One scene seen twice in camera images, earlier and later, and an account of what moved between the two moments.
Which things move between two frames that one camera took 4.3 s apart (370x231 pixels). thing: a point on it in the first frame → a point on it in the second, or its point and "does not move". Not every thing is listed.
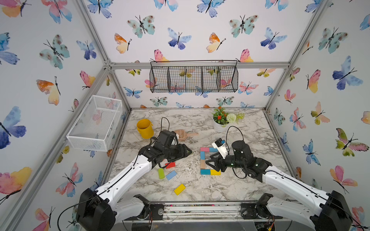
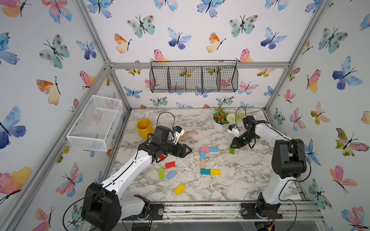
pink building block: [204, 149] does not move
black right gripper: [217, 164] → [238, 145]
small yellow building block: [214, 172] does not move
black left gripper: [181, 152] does not move
